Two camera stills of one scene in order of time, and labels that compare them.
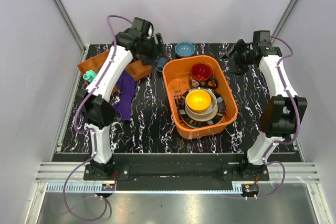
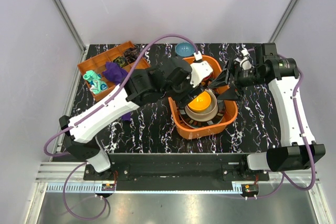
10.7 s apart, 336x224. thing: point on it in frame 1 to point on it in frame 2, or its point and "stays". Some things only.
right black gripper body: [243, 56] to [242, 78]
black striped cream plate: [190, 123] stays
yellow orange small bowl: [198, 100] stays
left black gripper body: [149, 51] to [185, 93]
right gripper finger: [232, 52] to [223, 78]
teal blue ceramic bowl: [184, 49] stays
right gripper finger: [239, 69] to [230, 94]
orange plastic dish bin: [177, 75] stays
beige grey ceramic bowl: [206, 115] stays
